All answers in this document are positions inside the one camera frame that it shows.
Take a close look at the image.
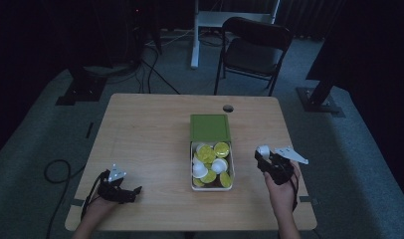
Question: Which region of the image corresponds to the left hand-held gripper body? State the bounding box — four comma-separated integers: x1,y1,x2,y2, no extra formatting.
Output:
96,163,133,204

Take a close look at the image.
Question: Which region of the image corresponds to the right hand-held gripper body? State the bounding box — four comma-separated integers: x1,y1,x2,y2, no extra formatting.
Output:
265,145,309,186

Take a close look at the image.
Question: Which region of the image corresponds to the white coffee capsule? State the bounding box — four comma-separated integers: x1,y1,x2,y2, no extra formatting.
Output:
257,144,272,160

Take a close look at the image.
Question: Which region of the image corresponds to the pile of yellow-lidded capsules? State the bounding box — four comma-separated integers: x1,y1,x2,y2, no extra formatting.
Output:
191,141,233,189

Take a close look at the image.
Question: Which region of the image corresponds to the green tin box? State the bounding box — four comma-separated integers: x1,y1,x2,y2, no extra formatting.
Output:
189,140,236,192

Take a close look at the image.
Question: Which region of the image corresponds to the person's left hand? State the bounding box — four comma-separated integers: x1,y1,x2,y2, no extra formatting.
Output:
84,193,121,225

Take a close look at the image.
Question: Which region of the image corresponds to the person's right hand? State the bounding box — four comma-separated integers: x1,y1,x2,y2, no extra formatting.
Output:
263,159,303,218

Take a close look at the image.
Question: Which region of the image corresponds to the black stand with bolted base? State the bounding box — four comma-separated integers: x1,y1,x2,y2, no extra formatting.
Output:
296,74,346,119

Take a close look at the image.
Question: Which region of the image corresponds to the black folding chair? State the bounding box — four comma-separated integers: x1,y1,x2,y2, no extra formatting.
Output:
213,16,296,98

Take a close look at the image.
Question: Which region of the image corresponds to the dark curtain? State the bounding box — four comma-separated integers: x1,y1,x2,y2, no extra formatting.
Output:
276,0,345,41

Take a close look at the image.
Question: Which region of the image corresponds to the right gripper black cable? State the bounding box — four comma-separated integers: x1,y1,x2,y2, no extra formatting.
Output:
288,177,300,213

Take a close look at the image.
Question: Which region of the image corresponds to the black floor cable loop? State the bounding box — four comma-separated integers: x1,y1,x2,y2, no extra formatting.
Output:
43,158,87,239

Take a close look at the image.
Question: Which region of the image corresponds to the black stand base plate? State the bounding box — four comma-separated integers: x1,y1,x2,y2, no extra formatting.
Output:
55,65,108,107

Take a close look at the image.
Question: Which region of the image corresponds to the black floor cables bundle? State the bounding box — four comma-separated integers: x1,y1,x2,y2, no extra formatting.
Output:
104,41,182,96

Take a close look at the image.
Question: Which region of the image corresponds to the white desk frame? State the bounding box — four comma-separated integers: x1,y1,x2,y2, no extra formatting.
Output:
190,0,282,70

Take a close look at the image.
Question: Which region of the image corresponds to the white floor cable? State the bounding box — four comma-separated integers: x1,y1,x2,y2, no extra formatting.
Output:
144,28,195,48

